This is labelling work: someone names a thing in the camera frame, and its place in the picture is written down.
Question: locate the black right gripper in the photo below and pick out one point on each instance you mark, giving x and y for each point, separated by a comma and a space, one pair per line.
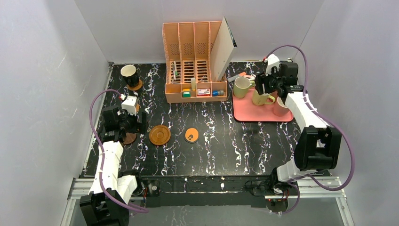
261, 84

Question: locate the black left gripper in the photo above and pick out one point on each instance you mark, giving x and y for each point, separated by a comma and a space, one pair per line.
137, 124

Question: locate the yellow mug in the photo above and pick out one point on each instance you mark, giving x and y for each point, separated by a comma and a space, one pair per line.
260, 100

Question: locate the black mug white inside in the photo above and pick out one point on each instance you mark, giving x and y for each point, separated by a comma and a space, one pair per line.
130, 76

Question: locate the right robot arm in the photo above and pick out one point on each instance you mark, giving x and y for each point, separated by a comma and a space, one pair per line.
319, 144

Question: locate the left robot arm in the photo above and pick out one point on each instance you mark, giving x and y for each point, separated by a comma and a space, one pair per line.
105, 204

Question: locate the dark brown wooden coaster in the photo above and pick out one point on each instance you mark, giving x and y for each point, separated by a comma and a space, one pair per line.
130, 138

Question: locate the plain orange coaster far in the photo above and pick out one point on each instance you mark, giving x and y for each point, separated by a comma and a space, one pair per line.
137, 87

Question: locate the ridged orange round coaster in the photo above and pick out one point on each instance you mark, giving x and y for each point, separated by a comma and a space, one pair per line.
159, 135

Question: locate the orange coaster with black logo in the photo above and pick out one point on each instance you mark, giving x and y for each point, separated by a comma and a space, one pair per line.
191, 135

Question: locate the green mug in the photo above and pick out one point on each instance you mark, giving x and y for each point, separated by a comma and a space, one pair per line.
242, 86

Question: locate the pink tray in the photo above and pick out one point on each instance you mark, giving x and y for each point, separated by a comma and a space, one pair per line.
245, 111

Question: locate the grey marker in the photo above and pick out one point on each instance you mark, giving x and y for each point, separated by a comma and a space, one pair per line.
233, 78

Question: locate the blue grey bottle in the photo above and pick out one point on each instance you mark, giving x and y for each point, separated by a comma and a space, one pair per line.
217, 93

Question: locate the white leaning book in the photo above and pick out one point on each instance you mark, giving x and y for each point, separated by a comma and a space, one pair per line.
222, 51

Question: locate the red white card box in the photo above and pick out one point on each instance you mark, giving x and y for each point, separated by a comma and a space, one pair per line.
203, 92

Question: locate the pen in organizer slot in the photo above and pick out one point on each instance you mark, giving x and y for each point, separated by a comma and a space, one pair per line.
174, 68

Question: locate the white tube in organizer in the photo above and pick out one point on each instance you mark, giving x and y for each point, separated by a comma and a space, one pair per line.
193, 84

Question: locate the orange desk file organizer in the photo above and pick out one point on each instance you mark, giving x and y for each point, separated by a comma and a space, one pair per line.
190, 45

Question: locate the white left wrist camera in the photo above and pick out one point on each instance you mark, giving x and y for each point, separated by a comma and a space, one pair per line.
131, 105

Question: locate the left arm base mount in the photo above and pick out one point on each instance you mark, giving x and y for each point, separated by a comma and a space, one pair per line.
140, 197

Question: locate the aluminium front rail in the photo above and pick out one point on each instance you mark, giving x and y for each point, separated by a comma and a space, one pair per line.
218, 185

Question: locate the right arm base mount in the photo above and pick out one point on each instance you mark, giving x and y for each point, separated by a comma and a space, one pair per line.
275, 193

